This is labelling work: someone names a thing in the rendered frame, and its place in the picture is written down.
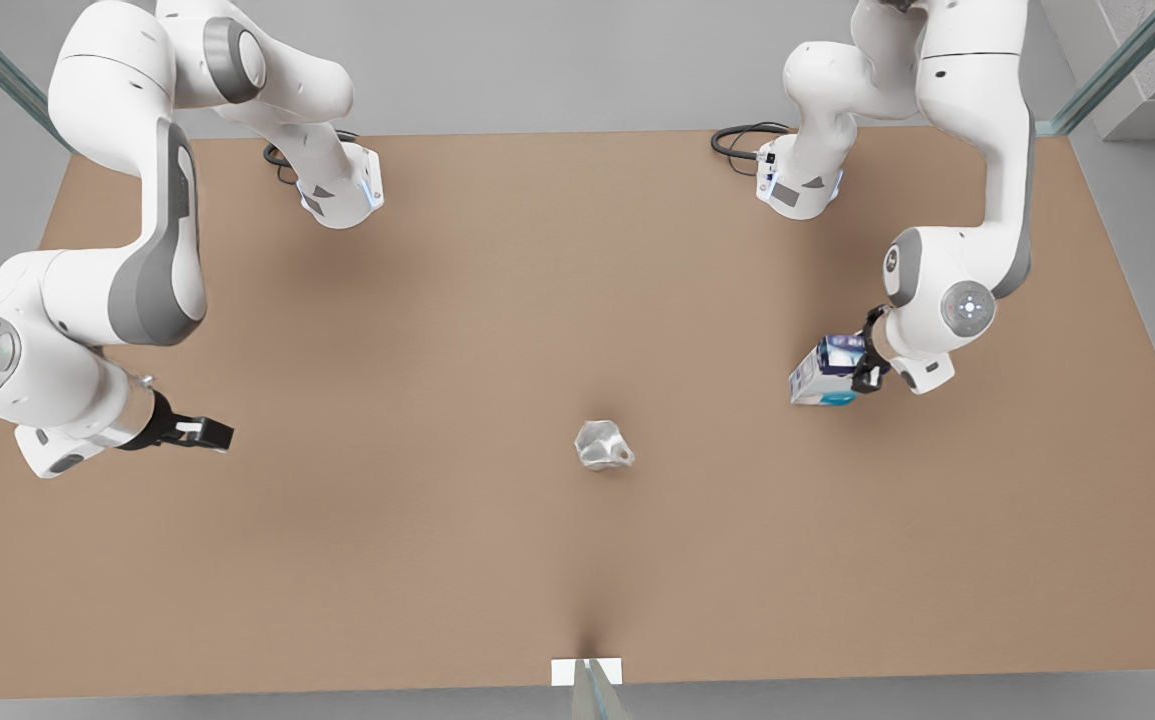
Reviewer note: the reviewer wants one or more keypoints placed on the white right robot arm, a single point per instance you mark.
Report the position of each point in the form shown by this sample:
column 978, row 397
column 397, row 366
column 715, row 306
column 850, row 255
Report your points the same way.
column 87, row 300

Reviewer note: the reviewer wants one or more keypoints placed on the crumpled white paper ball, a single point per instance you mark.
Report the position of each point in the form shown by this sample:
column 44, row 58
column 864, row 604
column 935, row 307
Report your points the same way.
column 602, row 445

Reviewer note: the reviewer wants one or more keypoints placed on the blue and white carton box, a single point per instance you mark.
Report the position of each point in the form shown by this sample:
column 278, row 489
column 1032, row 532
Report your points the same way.
column 823, row 372

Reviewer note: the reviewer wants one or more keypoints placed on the silver frame post with foot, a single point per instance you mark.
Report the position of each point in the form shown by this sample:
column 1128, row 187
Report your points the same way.
column 589, row 690

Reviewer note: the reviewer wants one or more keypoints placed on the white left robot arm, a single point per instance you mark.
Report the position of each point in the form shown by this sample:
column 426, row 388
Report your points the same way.
column 967, row 150

